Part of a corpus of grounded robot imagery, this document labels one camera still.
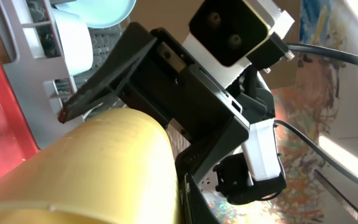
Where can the light blue plate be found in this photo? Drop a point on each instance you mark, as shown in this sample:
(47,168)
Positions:
(99,14)

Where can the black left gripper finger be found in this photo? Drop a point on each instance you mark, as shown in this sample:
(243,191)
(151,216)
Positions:
(195,208)

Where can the yellow cup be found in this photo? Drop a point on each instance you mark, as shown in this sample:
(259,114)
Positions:
(117,167)

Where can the grey dishwasher rack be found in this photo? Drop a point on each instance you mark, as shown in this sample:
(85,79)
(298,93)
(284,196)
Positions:
(38,71)

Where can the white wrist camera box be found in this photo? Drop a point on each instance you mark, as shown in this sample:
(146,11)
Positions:
(227,36)

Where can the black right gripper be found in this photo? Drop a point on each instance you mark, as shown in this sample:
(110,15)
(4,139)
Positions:
(168,85)

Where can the light blue bowl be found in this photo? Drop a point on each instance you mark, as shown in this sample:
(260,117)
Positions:
(75,40)

